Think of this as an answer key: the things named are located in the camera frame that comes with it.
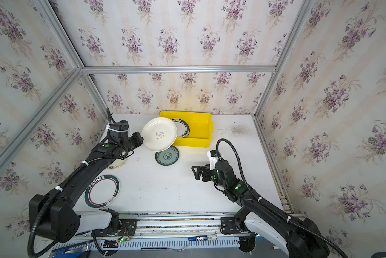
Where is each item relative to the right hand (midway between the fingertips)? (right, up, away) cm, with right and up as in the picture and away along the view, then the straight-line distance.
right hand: (196, 168), depth 78 cm
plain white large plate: (-20, +17, +5) cm, 27 cm away
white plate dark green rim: (-9, +20, +29) cm, 36 cm away
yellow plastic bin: (+3, +23, +38) cm, 44 cm away
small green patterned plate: (-17, +2, +19) cm, 26 cm away
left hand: (-28, +16, +4) cm, 33 cm away
